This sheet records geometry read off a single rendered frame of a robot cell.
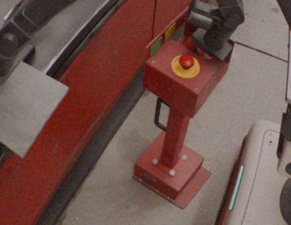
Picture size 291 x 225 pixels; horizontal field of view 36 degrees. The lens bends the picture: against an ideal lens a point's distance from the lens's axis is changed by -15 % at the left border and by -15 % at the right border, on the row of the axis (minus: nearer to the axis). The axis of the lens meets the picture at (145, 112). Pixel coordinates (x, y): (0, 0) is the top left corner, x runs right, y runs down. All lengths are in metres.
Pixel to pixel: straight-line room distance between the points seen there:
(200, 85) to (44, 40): 0.41
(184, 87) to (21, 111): 0.46
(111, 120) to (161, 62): 0.78
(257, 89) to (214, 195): 0.57
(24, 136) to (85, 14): 0.44
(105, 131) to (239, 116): 0.58
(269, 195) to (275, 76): 0.80
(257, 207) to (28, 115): 0.98
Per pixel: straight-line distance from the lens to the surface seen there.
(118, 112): 2.02
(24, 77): 0.99
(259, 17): 2.54
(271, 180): 1.72
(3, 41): 0.74
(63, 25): 1.22
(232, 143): 2.06
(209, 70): 1.26
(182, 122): 1.53
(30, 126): 0.93
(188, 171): 1.85
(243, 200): 1.67
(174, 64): 1.26
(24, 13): 0.70
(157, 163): 1.84
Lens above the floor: 1.81
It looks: 60 degrees down
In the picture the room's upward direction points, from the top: 5 degrees clockwise
